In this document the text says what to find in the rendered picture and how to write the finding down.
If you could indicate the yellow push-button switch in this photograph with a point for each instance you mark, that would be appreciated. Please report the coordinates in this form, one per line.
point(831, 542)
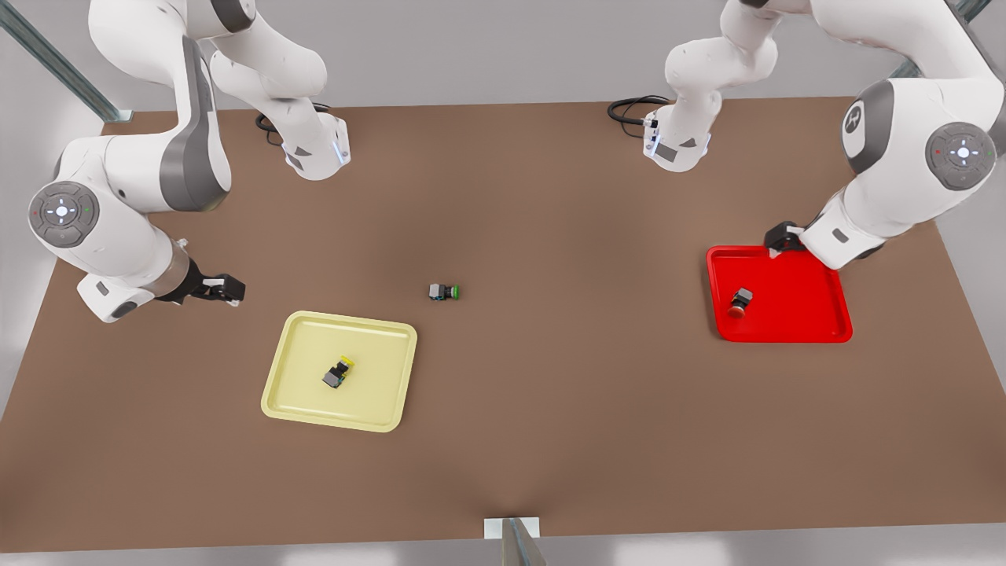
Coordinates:
point(338, 373)

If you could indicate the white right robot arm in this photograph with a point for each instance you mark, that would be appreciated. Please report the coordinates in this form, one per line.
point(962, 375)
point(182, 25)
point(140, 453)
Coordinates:
point(149, 169)

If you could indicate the green push-button switch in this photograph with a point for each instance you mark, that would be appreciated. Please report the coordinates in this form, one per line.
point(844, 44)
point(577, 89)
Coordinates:
point(444, 292)

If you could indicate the yellow tray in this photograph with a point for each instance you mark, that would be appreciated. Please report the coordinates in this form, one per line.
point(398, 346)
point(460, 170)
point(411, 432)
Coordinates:
point(339, 371)

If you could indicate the silver frame post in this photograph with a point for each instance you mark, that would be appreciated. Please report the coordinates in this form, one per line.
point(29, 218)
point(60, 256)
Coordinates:
point(59, 63)
point(935, 39)
point(515, 542)

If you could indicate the red push-button switch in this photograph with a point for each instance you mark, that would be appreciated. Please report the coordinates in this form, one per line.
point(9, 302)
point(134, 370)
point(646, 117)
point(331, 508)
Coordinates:
point(739, 303)

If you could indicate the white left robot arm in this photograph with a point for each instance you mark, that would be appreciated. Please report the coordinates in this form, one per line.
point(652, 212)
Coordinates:
point(904, 149)

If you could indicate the red tray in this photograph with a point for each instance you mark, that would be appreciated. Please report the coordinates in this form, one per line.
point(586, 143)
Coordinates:
point(778, 295)

